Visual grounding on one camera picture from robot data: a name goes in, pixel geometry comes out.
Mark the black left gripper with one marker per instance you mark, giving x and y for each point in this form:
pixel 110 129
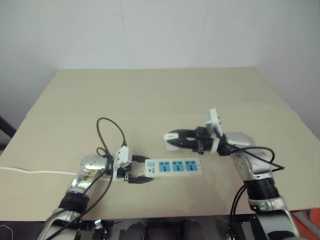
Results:
pixel 125 171

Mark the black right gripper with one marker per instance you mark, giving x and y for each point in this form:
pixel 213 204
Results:
pixel 203 141

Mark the white charger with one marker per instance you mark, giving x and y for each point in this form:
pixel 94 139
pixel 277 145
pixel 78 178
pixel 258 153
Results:
pixel 171 136

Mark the white power strip blue sockets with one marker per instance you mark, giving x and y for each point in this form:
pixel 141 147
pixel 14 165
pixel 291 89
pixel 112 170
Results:
pixel 175 167

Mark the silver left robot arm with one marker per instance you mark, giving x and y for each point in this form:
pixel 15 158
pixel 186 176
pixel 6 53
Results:
pixel 90 165

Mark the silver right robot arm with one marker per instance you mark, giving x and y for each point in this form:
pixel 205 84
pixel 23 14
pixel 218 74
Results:
pixel 250 167

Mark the dark rounded shape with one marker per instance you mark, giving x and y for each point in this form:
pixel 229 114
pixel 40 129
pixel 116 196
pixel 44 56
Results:
pixel 132 231

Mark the dark panel with hexagon outline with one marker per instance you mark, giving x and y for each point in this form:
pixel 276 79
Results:
pixel 20 231

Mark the orange object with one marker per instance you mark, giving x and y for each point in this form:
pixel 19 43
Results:
pixel 308 225

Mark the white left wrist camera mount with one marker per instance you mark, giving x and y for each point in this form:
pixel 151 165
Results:
pixel 123 156

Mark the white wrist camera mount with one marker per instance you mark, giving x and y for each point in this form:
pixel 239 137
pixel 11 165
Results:
pixel 123 156
pixel 213 122

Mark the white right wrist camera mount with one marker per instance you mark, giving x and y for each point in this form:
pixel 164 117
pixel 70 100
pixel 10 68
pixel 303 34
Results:
pixel 213 122

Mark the black frame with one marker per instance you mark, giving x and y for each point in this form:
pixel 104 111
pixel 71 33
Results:
pixel 6 130

